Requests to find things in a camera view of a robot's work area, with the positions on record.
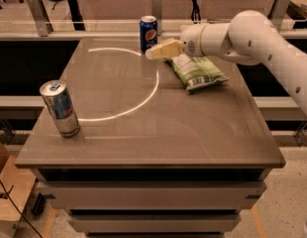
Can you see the metal rail bracket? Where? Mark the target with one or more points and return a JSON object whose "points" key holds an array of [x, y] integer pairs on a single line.
{"points": [[278, 12], [40, 17], [157, 12]]}

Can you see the silver red bull can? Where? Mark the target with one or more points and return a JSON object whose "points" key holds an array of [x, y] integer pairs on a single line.
{"points": [[60, 107]]}

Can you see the left metal rail bracket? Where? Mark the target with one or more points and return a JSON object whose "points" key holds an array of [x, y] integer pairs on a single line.
{"points": [[40, 17]]}

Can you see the blue pepsi can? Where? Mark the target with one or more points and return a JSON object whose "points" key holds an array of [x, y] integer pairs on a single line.
{"points": [[148, 32]]}

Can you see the cardboard box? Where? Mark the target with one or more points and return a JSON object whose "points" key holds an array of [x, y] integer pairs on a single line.
{"points": [[15, 188]]}

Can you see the middle metal rail bracket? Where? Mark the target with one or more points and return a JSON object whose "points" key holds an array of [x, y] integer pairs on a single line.
{"points": [[157, 12]]}

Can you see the grey drawer cabinet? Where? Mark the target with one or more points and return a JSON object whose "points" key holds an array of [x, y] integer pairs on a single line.
{"points": [[159, 209]]}

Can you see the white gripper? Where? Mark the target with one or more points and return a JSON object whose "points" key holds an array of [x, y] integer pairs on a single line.
{"points": [[190, 40]]}

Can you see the green chip bag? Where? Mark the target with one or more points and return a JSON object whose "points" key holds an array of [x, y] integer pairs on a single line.
{"points": [[196, 73]]}

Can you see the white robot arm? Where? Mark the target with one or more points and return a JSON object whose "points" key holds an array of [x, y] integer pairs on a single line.
{"points": [[250, 38]]}

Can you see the black table leg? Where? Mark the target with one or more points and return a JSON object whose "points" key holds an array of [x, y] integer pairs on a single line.
{"points": [[75, 15]]}

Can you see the right metal rail bracket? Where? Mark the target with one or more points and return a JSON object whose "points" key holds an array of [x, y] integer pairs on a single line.
{"points": [[278, 12]]}

